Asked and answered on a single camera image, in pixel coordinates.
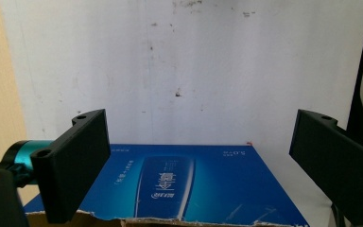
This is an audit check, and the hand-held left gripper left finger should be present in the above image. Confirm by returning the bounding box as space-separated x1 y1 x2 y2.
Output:
30 109 112 224

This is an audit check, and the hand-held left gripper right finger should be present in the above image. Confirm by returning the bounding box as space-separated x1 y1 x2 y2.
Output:
288 109 363 226

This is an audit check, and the blue printed cardboard box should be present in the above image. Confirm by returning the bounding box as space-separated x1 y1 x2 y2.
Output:
23 143 310 227

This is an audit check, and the black cable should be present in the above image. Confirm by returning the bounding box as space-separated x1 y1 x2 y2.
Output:
330 202 348 227

